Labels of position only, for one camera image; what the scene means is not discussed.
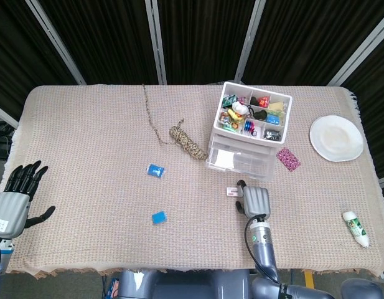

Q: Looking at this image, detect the blue green snack packet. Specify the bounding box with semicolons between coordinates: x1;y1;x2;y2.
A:
266;113;284;126

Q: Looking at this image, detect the white round plate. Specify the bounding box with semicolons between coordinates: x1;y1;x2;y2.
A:
309;115;365;163

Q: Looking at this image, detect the white square pad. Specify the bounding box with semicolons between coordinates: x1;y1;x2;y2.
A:
215;149;237;168

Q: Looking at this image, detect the grey robot torso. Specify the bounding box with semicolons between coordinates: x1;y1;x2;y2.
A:
116;269;251;299

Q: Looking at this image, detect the black grey right robot hand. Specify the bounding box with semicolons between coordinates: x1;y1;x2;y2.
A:
235;179;271;219

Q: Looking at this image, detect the beige woven tablecloth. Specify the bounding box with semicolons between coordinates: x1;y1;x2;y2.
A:
3;83;384;280

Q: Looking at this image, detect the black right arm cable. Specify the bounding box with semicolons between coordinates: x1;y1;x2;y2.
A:
244;217;280;283

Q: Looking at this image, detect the purple patterned packet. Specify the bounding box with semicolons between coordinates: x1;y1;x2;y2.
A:
276;147;301;172

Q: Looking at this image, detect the blue orange package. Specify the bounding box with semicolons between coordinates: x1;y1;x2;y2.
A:
106;276;121;299

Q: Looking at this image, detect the grey aluminium partition post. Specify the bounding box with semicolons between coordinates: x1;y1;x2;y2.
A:
234;0;267;83
327;14;384;87
144;0;167;85
25;0;87;85

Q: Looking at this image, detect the beige braided rope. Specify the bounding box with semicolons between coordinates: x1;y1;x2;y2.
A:
142;83;210;162

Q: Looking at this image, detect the white bottle green label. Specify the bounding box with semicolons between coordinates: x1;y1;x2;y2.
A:
342;211;370;249

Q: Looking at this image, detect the white plastic drawer organizer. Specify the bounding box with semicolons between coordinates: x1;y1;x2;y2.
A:
207;81;293;164

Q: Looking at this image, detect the black grey left robot hand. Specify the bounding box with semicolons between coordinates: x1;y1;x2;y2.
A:
0;160;57;239

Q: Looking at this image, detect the blue white block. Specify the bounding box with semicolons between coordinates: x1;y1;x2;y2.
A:
151;210;168;225

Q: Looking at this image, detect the black equipment clutter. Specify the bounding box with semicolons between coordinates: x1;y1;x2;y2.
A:
0;120;12;156

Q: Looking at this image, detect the black shiny packet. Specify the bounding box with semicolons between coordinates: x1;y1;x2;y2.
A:
263;128;282;141

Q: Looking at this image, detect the shiny colourful snack packet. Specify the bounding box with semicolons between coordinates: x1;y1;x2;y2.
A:
220;112;242;131

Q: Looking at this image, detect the blue wrapped packet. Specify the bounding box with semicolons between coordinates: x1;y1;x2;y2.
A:
146;163;166;179

